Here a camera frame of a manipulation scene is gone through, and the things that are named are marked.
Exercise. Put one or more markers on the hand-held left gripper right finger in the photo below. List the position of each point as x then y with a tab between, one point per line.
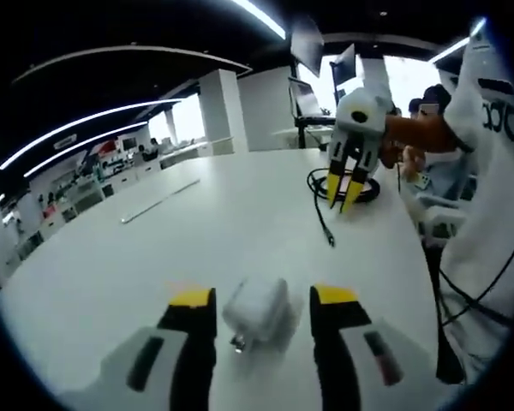
334	342

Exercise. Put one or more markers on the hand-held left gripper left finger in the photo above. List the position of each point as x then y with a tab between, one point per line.
188	342

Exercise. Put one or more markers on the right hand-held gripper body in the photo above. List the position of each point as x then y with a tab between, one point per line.
362	115

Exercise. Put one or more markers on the white charger adapter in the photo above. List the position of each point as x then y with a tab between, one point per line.
257	312

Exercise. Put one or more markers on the white desk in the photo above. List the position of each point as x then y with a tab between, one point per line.
197	257

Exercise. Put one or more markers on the white desk slot cover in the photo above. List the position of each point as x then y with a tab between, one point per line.
158	202

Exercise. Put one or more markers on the person's right hand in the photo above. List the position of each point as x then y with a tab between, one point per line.
404	137

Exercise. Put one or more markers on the dark monitor on stand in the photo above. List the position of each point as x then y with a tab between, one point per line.
343	66

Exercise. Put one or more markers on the bright screen on stand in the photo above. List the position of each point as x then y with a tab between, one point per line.
305	97

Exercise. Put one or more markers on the tilted monitor on stand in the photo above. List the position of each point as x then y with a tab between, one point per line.
307	45

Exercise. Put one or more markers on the white column by window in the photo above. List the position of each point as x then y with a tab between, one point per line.
225	111

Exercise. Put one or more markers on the long curved ceiling light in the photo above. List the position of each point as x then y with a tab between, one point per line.
261	17

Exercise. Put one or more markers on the long straight ceiling light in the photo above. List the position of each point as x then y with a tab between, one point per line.
81	128
81	147

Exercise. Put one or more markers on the ceiling air vent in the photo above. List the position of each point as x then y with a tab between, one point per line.
65	141

